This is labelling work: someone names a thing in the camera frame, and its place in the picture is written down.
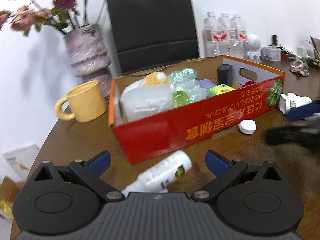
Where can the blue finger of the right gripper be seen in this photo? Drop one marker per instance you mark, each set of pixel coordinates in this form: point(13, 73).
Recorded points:
point(304, 135)
point(303, 111)

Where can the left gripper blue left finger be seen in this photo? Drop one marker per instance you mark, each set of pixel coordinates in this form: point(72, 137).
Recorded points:
point(98, 164)

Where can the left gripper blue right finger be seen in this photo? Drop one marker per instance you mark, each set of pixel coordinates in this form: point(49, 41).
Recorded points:
point(217, 163)

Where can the white handheld fan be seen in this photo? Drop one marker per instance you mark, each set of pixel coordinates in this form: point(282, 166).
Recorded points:
point(290, 101)

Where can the red rose flower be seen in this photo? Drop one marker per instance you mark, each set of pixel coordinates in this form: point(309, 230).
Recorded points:
point(249, 83)

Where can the white small bottle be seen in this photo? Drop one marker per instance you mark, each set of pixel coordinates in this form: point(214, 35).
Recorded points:
point(161, 175)

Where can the white wet wipes pack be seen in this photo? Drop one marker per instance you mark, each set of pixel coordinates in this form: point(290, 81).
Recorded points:
point(142, 102)

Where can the green tissue pack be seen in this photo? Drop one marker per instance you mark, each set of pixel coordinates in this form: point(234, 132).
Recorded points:
point(220, 89)

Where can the grey power adapter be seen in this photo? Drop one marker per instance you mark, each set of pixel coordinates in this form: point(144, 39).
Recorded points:
point(225, 74)

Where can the iridescent plastic bag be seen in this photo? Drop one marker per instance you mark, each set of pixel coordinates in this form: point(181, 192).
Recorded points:
point(187, 79)

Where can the yellow white plush toy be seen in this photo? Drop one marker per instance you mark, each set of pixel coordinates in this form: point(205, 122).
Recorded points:
point(155, 78)

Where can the purple knitted cloth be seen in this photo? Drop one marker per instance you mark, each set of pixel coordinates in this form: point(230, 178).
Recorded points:
point(206, 84)

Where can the red cardboard box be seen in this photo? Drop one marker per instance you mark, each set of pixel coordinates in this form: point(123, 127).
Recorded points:
point(177, 128)

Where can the dark snack packet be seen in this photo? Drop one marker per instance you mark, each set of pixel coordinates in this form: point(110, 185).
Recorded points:
point(299, 69)

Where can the white round earbud case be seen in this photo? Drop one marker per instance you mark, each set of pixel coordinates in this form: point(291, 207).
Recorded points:
point(247, 127)

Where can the yellow mug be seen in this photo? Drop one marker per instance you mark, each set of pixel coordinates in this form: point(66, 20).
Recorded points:
point(86, 102)

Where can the white notebook box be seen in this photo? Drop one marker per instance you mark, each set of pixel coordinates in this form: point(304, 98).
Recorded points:
point(16, 164)

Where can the white robot figurine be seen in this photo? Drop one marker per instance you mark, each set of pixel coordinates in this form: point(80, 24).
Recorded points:
point(254, 45)

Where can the small brown cardboard box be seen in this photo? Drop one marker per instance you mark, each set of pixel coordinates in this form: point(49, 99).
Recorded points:
point(10, 189)

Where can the right water bottle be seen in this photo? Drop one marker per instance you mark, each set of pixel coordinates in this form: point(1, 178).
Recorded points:
point(238, 36)

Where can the water bottle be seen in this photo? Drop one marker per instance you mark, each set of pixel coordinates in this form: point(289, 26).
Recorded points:
point(211, 35)
point(225, 43)
point(238, 36)

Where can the purple ceramic vase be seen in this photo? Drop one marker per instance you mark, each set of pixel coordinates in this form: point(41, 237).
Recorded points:
point(88, 56)

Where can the middle water bottle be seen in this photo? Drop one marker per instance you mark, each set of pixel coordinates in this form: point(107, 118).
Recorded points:
point(225, 43)

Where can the left water bottle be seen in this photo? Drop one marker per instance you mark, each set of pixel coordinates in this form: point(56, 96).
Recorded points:
point(211, 35)

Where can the black paper bag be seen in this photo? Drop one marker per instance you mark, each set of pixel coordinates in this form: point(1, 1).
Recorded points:
point(152, 33)

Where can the dried pink roses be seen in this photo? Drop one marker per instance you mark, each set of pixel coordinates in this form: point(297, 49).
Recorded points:
point(63, 14)

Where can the black charger on cable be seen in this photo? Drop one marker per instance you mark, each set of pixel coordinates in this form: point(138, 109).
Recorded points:
point(274, 40)

